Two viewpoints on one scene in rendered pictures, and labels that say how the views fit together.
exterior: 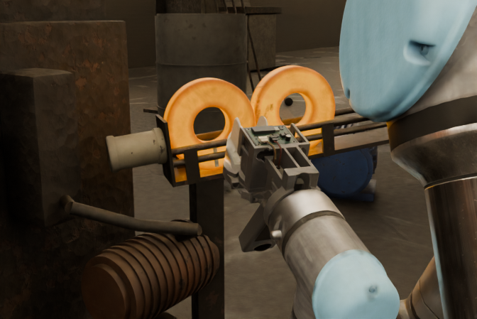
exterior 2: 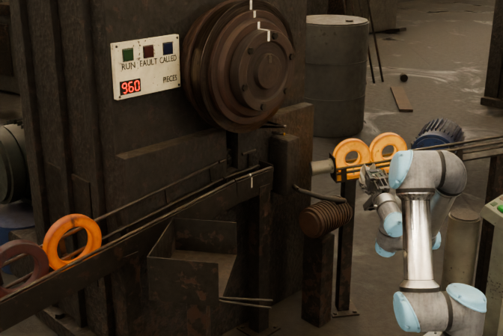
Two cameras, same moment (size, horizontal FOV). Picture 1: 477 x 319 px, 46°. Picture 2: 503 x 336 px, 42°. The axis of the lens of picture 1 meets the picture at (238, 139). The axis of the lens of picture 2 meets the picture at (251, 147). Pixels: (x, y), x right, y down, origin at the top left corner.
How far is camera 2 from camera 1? 1.76 m
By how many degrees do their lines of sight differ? 10
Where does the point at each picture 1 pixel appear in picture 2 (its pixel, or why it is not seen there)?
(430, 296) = not seen: hidden behind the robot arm
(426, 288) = not seen: hidden behind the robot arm
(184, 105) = (342, 150)
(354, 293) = (394, 222)
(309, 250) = (384, 211)
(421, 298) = not seen: hidden behind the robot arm
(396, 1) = (395, 170)
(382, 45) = (394, 176)
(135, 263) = (321, 212)
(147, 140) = (326, 164)
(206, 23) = (337, 31)
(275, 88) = (380, 143)
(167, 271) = (332, 216)
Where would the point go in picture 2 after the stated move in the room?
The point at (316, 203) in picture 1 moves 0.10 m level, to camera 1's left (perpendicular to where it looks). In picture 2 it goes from (388, 197) to (358, 196)
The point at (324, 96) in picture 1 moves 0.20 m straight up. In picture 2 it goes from (402, 147) to (406, 98)
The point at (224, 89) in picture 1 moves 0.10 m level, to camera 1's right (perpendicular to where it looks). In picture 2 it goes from (358, 144) to (384, 145)
